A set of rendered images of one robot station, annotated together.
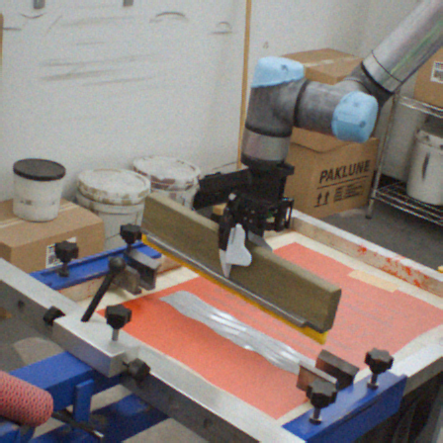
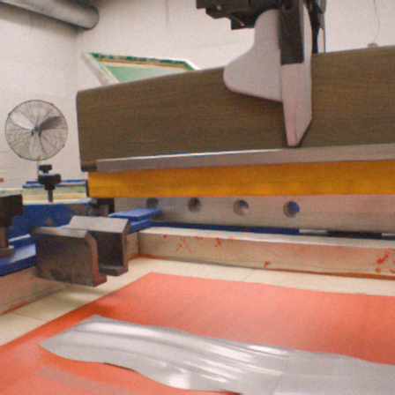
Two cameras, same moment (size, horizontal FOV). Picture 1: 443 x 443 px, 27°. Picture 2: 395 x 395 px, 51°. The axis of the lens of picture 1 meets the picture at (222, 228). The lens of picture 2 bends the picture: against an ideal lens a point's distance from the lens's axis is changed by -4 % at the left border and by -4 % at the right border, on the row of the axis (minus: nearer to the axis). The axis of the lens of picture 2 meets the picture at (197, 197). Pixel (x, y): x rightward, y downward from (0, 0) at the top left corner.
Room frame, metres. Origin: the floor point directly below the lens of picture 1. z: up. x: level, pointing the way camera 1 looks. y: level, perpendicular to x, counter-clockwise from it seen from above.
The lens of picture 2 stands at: (1.72, -0.17, 1.10)
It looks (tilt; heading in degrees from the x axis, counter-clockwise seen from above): 7 degrees down; 169
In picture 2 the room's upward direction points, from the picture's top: 2 degrees counter-clockwise
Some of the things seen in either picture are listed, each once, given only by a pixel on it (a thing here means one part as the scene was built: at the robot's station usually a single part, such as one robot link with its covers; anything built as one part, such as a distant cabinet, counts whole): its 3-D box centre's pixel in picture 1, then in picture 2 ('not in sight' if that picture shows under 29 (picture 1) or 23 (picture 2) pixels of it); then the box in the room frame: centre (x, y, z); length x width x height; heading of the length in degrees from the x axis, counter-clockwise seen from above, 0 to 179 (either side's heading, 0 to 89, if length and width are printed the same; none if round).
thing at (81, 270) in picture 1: (95, 277); not in sight; (1.57, 0.22, 0.98); 0.30 x 0.05 x 0.07; 143
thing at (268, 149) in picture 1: (266, 143); not in sight; (1.42, -0.05, 1.33); 0.08 x 0.08 x 0.05
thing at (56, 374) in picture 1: (62, 380); not in sight; (1.14, 0.19, 1.02); 0.17 x 0.06 x 0.05; 143
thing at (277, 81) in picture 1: (276, 96); not in sight; (1.42, -0.05, 1.41); 0.09 x 0.08 x 0.11; 70
